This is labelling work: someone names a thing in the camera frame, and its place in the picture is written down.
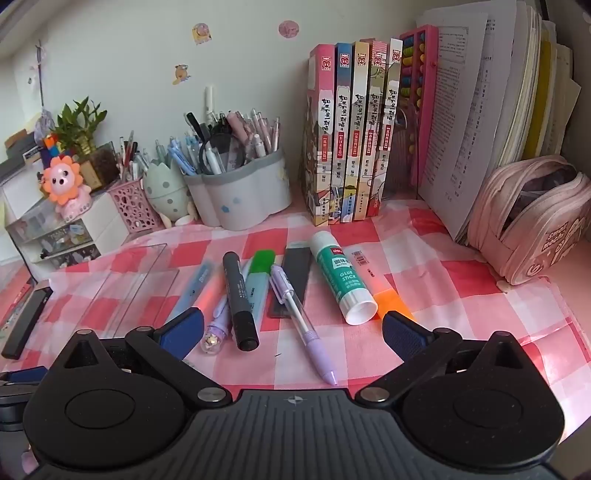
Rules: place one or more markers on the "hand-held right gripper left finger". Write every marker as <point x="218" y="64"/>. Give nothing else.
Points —
<point x="182" y="332"/>

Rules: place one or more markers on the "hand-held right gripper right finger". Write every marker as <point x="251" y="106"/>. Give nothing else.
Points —
<point x="405" y="336"/>

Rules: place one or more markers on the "green highlighter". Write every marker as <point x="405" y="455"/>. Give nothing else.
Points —
<point x="261" y="272"/>

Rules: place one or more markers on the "pink abacus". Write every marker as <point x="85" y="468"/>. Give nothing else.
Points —
<point x="422" y="69"/>

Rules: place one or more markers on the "purple mechanical pencil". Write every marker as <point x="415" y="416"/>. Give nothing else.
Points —
<point x="300" y="314"/>

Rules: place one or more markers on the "pink orange flower toy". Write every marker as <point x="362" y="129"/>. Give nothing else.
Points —
<point x="64" y="184"/>

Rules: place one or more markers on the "grey cardboard box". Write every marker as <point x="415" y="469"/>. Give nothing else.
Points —
<point x="18" y="152"/>

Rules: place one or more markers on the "white green glue stick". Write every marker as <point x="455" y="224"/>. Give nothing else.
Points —
<point x="339" y="277"/>

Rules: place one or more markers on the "colourful puzzle cube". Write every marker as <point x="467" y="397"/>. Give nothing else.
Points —
<point x="50" y="145"/>

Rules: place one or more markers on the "brown glass plant pot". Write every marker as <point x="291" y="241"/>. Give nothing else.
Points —
<point x="99" y="166"/>

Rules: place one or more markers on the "stack of papers and books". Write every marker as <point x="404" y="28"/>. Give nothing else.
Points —
<point x="489" y="115"/>

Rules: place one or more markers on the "bunch of pastel pens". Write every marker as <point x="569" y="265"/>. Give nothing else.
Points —
<point x="240" y="127"/>

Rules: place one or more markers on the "grey marker pen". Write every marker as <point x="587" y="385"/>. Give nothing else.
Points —
<point x="238" y="295"/>

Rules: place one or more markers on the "pink checkered tablecloth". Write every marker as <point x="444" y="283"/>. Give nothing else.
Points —
<point x="461" y="300"/>

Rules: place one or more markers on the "black magnifying glass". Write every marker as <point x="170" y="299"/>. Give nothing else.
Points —
<point x="221" y="152"/>

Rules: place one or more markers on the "purple rocket pen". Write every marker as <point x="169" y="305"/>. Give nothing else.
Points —
<point x="217" y="332"/>

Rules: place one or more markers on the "pink pencil pouch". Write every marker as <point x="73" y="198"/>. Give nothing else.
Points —
<point x="531" y="221"/>

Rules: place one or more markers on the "clear plastic pencil box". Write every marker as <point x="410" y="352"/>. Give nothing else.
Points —
<point x="115" y="286"/>

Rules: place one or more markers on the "white grey flower pen holder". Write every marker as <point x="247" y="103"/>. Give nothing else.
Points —
<point x="249" y="198"/>

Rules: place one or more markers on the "purple hanging ornament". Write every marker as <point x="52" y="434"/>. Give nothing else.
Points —
<point x="44" y="117"/>

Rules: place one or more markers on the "cream spine book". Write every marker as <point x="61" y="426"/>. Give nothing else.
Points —
<point x="390" y="129"/>

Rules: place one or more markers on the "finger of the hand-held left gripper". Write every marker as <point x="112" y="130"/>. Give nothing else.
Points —
<point x="23" y="374"/>

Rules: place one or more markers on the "yellow cartoon wall sticker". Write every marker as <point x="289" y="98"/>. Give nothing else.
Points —
<point x="202" y="33"/>

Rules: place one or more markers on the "light blue pen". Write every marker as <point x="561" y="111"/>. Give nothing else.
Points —
<point x="196" y="286"/>

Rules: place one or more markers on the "round pink wall sticker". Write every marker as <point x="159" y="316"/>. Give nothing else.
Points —
<point x="288" y="29"/>

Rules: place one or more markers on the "bunch of blue pens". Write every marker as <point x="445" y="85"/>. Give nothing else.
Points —
<point x="173" y="150"/>

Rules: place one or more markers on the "pink mesh pen holder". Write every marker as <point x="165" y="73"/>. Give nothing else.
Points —
<point x="134" y="207"/>

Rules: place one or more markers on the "orange bird wall sticker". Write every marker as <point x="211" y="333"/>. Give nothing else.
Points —
<point x="181" y="74"/>

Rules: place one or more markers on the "white drawer box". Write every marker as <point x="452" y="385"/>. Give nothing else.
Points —
<point x="92" y="221"/>

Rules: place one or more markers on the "red flat packet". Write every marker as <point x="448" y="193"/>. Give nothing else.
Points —
<point x="11" y="300"/>

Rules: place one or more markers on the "orange highlighter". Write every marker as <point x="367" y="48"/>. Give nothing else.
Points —
<point x="388" y="302"/>

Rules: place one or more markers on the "green egg pen holder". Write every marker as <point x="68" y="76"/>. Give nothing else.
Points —
<point x="164" y="194"/>

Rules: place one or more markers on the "green bamboo plant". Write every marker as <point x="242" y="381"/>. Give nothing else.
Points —
<point x="78" y="122"/>

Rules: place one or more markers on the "black flat box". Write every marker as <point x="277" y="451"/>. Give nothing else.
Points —
<point x="25" y="323"/>

